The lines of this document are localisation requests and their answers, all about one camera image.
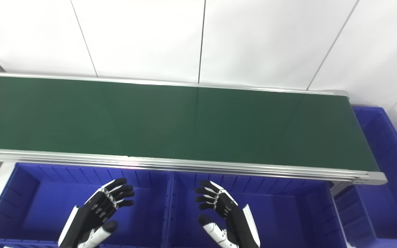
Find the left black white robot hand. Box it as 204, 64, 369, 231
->
58, 178, 135, 248

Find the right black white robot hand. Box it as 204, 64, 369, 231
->
194, 179, 261, 248

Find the blue plastic bin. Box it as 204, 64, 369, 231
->
333, 106, 397, 248
0, 162, 173, 248
166, 171, 349, 248

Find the green conveyor belt, aluminium frame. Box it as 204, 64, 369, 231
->
0, 72, 388, 187

